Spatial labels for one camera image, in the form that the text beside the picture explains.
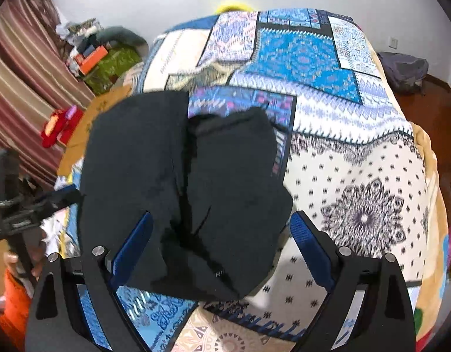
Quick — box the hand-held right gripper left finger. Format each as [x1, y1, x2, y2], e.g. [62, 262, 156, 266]
[25, 211, 154, 352]

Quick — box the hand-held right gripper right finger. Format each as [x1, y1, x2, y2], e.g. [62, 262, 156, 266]
[290, 211, 417, 352]

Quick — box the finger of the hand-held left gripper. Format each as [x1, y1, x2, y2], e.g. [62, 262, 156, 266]
[38, 184, 84, 210]

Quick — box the black garment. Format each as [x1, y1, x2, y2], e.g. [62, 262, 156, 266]
[78, 90, 294, 301]

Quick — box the person's left forearm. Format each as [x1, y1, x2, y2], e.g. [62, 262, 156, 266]
[0, 264, 32, 352]

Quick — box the person's left hand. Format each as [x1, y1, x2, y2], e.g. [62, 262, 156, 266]
[29, 229, 48, 278]

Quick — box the red toy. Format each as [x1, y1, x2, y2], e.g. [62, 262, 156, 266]
[40, 106, 84, 148]

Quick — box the blue patterned patchwork blanket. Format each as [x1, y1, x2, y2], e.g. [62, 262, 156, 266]
[57, 7, 437, 352]

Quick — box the striped red curtain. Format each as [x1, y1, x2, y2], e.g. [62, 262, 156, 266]
[0, 0, 96, 191]

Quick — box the orange box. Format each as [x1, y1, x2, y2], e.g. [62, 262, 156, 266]
[80, 46, 109, 76]

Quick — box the green cloth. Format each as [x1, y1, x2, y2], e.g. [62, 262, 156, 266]
[84, 46, 142, 94]

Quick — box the tan cartoon fleece blanket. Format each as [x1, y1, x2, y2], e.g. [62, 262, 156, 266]
[57, 18, 451, 352]

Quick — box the pile of small clutter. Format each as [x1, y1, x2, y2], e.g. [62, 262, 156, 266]
[56, 18, 101, 50]

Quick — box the grey cloth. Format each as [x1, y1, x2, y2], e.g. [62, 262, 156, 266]
[95, 26, 149, 50]

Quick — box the grey purple backpack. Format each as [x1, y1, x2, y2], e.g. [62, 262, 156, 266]
[378, 51, 430, 95]

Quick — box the yellow pillow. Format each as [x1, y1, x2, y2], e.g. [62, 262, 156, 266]
[215, 2, 250, 13]

